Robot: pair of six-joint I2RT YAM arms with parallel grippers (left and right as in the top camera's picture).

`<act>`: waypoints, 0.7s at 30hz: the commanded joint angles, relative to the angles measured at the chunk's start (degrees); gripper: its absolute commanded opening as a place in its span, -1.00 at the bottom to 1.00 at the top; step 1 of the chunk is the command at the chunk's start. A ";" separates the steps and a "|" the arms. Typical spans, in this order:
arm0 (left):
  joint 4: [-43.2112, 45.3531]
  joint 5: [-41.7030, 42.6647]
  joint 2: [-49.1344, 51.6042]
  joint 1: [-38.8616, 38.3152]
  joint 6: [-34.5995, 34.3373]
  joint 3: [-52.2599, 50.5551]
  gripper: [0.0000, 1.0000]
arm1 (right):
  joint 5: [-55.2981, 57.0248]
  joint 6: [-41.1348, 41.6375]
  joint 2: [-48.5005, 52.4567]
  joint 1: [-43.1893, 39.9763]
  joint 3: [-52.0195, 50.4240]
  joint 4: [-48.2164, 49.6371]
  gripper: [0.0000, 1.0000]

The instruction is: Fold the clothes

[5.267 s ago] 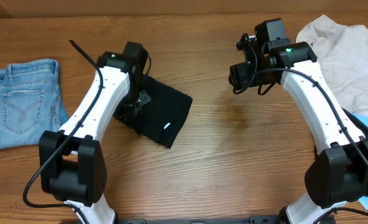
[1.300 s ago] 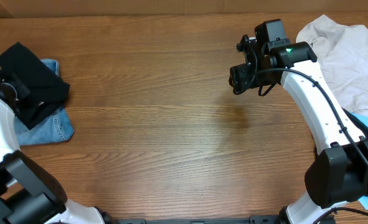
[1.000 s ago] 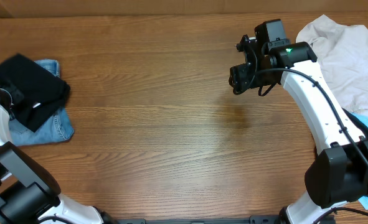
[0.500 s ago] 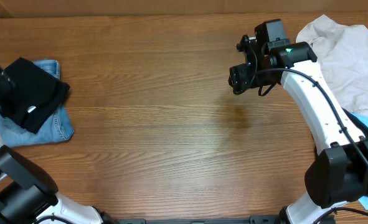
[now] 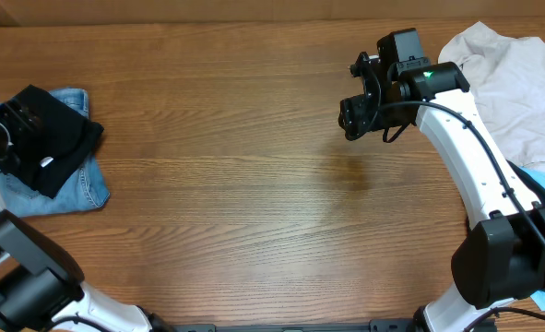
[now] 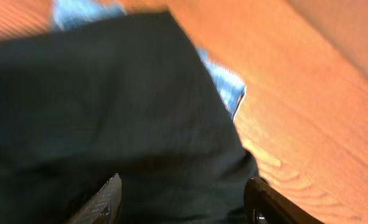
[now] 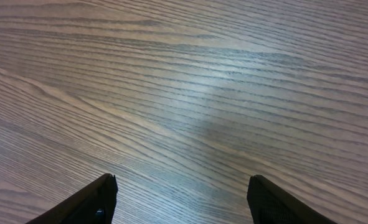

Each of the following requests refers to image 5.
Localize black Nike garment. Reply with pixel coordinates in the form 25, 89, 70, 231
502, 159, 545, 296

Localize folded light blue jeans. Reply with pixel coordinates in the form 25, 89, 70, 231
0, 88, 110, 218

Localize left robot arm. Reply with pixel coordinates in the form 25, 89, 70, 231
0, 86, 169, 332

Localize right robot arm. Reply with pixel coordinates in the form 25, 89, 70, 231
338, 29, 545, 332

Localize black t-shirt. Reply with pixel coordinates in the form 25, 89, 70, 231
0, 85, 103, 198

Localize beige crumpled garment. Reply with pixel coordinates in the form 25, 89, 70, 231
438, 22, 545, 172

